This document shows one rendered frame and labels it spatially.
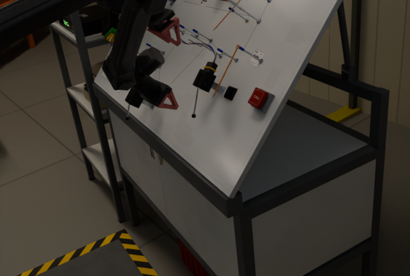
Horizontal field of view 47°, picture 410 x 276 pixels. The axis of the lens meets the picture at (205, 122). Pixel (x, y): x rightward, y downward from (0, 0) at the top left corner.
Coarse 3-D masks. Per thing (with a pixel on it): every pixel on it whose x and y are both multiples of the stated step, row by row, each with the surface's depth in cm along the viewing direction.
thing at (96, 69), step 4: (96, 64) 255; (100, 64) 253; (92, 68) 252; (96, 68) 250; (96, 72) 247; (84, 84) 256; (84, 88) 252; (84, 92) 256; (88, 96) 252; (88, 100) 254; (100, 104) 243; (104, 104) 244; (104, 108) 246
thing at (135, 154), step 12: (120, 120) 216; (120, 132) 222; (132, 132) 204; (120, 144) 230; (132, 144) 211; (144, 144) 195; (120, 156) 237; (132, 156) 217; (144, 156) 201; (156, 156) 186; (132, 168) 224; (144, 168) 206; (156, 168) 191; (144, 180) 213; (156, 180) 196; (156, 192) 202; (156, 204) 207
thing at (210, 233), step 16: (160, 160) 181; (160, 176) 189; (176, 176) 173; (176, 192) 178; (192, 192) 163; (176, 208) 184; (192, 208) 168; (208, 208) 155; (176, 224) 191; (192, 224) 174; (208, 224) 160; (224, 224) 148; (192, 240) 180; (208, 240) 164; (224, 240) 152; (208, 256) 170; (224, 256) 156; (224, 272) 161
